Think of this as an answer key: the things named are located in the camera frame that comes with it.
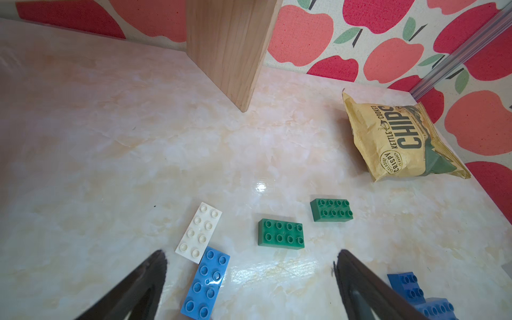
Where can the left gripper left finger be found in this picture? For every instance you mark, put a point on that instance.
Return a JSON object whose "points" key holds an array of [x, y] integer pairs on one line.
{"points": [[137, 296]]}

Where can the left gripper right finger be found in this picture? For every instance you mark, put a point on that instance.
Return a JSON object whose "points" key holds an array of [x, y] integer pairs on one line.
{"points": [[365, 295]]}

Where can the dark blue square lego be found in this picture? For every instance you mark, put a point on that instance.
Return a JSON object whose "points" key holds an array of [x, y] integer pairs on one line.
{"points": [[406, 285]]}

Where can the light blue lego brick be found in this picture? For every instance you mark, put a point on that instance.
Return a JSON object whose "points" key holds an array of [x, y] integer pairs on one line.
{"points": [[437, 309], [204, 290]]}

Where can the white lego brick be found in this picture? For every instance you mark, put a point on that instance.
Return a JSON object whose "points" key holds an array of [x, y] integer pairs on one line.
{"points": [[199, 232]]}

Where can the green lego brick right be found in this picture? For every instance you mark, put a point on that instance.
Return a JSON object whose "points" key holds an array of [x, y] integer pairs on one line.
{"points": [[331, 210]]}

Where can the green lego brick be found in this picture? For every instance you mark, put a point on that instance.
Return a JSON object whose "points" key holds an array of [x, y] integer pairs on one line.
{"points": [[280, 234], [331, 210]]}

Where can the green lego brick left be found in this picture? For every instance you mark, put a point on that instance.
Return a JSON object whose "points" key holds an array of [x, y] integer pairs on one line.
{"points": [[280, 234]]}

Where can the yellow chips bag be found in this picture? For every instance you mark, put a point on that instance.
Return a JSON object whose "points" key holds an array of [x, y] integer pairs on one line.
{"points": [[400, 141]]}

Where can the wooden two-tier shelf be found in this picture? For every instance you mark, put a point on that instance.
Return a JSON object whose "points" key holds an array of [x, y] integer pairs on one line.
{"points": [[228, 40]]}

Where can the right aluminium corner post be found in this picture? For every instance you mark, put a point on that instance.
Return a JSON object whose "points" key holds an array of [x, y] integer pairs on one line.
{"points": [[481, 38]]}

